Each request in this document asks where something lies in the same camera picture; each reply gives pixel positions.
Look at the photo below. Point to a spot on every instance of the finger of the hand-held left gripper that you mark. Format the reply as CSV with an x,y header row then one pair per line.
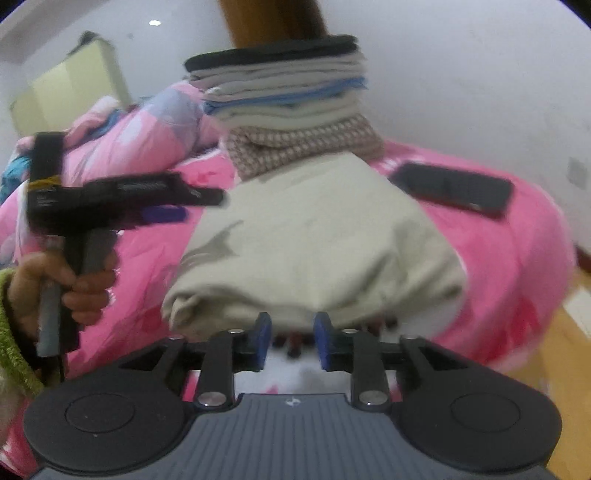
x,y
205,197
161,215

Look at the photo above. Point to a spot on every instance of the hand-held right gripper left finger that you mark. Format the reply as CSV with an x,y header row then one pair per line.
x,y
264,341

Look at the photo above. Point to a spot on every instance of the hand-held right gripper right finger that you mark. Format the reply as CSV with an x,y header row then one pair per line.
x,y
323,344

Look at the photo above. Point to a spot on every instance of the beige pants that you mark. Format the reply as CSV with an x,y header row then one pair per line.
x,y
300,240

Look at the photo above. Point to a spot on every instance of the stack of folded clothes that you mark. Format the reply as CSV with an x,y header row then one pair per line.
x,y
286,115

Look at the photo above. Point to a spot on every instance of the person's left hand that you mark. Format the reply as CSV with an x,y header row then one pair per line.
x,y
90,295

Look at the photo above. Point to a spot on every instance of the teal striped cloth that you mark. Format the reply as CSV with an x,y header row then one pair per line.
x,y
11,175

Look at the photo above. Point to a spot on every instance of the pink grey floral quilt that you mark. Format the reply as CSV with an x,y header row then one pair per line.
x,y
138,124

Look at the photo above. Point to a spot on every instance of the pale yellow wardrobe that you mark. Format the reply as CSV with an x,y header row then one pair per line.
x,y
69,87

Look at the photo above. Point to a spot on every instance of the brown wooden door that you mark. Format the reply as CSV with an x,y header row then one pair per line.
x,y
272,21

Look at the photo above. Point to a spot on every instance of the pink floral blanket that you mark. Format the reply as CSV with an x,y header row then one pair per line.
x,y
508,258

